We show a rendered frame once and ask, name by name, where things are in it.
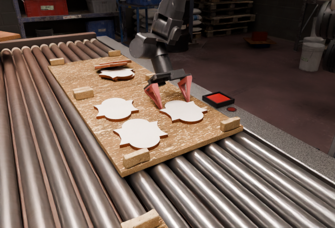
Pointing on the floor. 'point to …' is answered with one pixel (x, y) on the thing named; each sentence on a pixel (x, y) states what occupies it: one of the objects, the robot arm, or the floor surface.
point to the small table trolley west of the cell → (136, 17)
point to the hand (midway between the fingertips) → (174, 103)
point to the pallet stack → (223, 12)
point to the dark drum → (183, 43)
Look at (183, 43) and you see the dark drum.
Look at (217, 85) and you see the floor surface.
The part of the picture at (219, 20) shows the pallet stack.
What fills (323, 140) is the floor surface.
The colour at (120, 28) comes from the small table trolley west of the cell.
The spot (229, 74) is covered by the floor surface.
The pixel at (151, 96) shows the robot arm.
